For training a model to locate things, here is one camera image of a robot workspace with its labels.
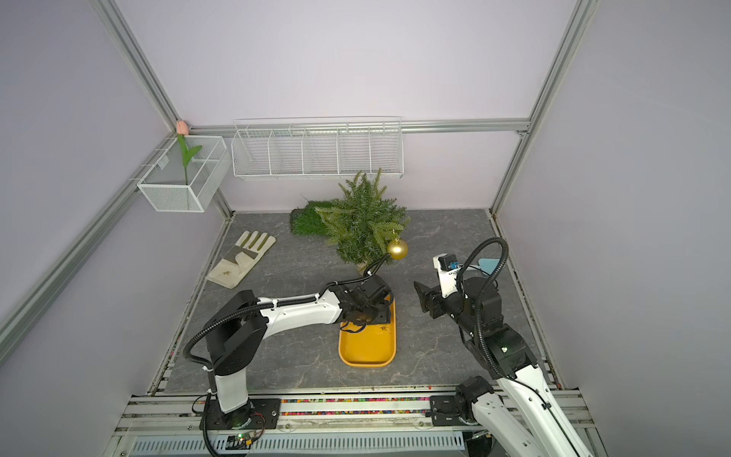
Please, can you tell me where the yellow plastic tray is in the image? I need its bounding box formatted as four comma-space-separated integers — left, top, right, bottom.
338, 302, 397, 369

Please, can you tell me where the matte gold ornament ball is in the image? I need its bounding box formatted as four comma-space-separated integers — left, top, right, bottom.
386, 232, 409, 260

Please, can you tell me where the small green christmas tree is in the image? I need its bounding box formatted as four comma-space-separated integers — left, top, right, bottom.
316, 171, 409, 273

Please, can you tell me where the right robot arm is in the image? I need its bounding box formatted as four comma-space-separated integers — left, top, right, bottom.
414, 277, 593, 456

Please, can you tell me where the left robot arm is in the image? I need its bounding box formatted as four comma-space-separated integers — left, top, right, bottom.
184, 274, 394, 430

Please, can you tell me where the light blue flat object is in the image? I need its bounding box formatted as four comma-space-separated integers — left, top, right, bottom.
477, 258, 500, 275

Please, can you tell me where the green artificial grass mat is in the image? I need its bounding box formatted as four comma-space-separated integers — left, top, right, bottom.
289, 200, 335, 236

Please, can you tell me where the beige work glove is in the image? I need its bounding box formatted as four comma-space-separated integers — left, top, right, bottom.
206, 230, 277, 289

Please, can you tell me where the pink artificial tulip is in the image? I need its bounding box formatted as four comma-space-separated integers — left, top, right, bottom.
176, 120, 202, 185

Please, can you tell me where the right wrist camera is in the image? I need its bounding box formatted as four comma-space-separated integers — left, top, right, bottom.
432, 253, 461, 298

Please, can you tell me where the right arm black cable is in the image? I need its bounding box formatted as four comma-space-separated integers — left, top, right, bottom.
454, 236, 510, 378

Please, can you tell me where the white wire wall basket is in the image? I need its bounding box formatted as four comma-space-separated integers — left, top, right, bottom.
231, 116, 405, 180

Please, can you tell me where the white mesh wall box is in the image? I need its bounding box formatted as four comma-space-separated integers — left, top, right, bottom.
137, 135, 232, 213

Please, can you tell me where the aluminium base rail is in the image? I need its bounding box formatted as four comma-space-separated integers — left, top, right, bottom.
106, 386, 607, 456

